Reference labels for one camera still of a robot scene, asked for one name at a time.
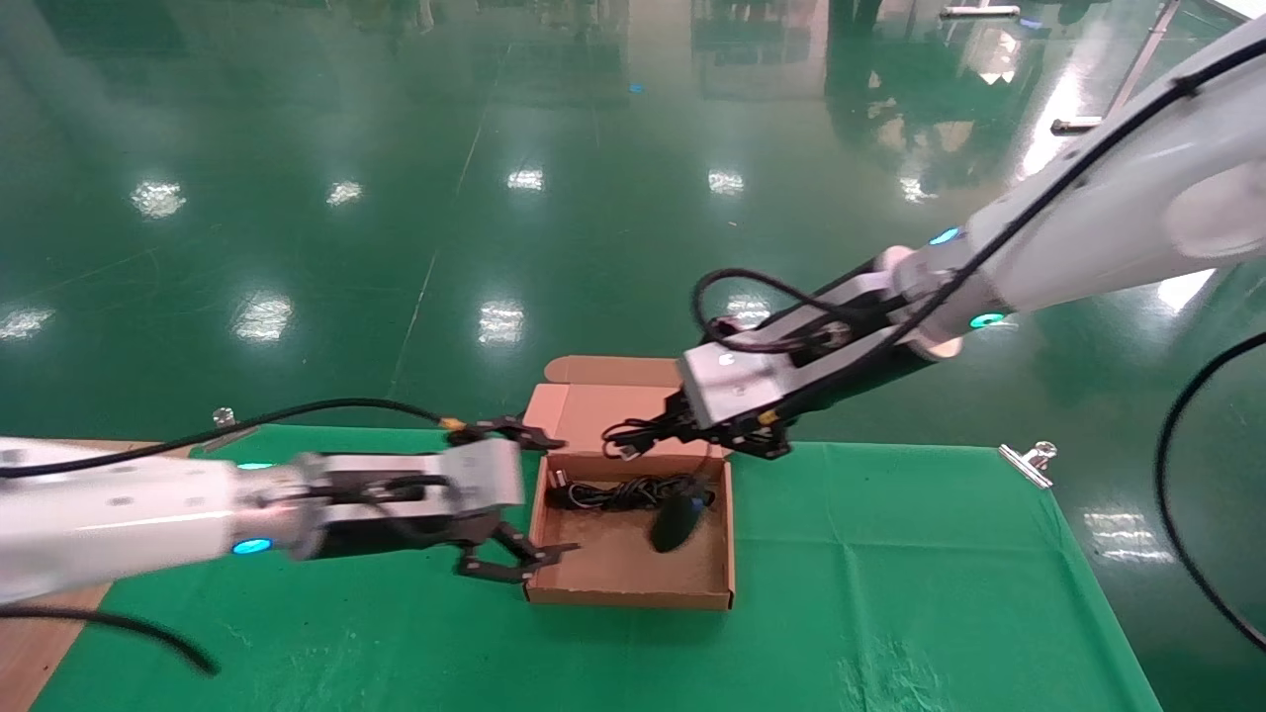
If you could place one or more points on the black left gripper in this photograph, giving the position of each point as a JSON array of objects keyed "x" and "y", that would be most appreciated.
[{"x": 381, "y": 504}]

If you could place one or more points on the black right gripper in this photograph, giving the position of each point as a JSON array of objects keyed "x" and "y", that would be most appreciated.
[{"x": 860, "y": 371}]

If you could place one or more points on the silver metal binder clip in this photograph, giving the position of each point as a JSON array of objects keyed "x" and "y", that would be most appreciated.
[
  {"x": 1029, "y": 465},
  {"x": 226, "y": 419}
]

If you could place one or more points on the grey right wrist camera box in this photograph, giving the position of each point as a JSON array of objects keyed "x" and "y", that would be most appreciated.
[{"x": 737, "y": 381}]

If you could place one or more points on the green table cloth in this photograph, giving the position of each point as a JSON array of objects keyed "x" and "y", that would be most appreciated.
[{"x": 890, "y": 593}]

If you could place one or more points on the short metal foot bar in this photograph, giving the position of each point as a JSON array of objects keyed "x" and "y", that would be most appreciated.
[{"x": 979, "y": 12}]

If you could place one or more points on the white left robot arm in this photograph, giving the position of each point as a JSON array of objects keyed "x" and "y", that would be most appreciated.
[{"x": 119, "y": 514}]

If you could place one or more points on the open brown cardboard box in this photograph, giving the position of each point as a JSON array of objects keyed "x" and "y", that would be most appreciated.
[{"x": 613, "y": 569}]

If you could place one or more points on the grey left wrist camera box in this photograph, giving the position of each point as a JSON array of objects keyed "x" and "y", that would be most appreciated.
[{"x": 485, "y": 475}]

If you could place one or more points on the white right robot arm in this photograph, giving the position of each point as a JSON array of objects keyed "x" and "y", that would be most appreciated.
[{"x": 1118, "y": 227}]

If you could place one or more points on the metal stand leg with foot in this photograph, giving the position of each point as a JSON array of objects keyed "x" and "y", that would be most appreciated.
[{"x": 1073, "y": 125}]

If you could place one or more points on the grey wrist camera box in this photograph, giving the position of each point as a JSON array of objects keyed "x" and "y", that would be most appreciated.
[
  {"x": 737, "y": 381},
  {"x": 485, "y": 475}
]

